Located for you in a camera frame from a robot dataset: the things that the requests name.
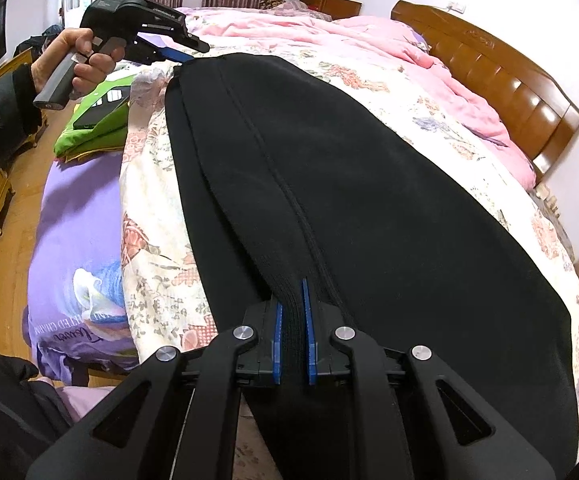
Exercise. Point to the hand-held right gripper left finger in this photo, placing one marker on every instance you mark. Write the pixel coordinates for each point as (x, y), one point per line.
(277, 340)

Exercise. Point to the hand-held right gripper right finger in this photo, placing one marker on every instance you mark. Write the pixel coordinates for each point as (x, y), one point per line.
(308, 340)

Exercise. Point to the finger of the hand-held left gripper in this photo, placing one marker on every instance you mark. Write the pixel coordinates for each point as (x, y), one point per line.
(167, 51)

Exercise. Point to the black pants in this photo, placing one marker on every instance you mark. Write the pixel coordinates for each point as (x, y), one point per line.
(369, 185)

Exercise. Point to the person's left hand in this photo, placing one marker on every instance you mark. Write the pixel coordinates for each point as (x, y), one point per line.
(59, 47)

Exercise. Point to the clear plastic bag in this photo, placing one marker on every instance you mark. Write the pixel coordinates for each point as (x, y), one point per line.
(147, 82)

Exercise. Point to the dark clothes pile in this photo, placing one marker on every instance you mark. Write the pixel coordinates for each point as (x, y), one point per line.
(39, 40)

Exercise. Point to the green folded cloth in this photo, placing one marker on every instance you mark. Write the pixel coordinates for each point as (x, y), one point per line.
(84, 140)

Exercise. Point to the floral quilt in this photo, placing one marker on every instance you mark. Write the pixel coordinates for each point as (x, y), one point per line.
(154, 220)

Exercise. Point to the wooden nightstand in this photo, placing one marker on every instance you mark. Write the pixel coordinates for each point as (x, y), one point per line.
(329, 5)

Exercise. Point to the purple bedsheet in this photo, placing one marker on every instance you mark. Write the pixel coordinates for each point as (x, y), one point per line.
(79, 220)

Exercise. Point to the lilac cloth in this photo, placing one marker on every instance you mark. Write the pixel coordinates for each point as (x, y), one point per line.
(86, 400)

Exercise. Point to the pink blanket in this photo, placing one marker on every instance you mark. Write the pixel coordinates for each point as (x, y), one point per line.
(369, 35)

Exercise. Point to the purple pillow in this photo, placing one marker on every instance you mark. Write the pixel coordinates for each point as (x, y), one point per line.
(421, 42)

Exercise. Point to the person's dark jacket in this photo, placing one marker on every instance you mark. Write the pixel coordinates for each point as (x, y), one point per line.
(4, 410)

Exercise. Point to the wooden headboard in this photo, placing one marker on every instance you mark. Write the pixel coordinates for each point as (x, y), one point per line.
(499, 70)

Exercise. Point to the white wall socket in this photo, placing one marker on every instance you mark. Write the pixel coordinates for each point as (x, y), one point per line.
(457, 7)

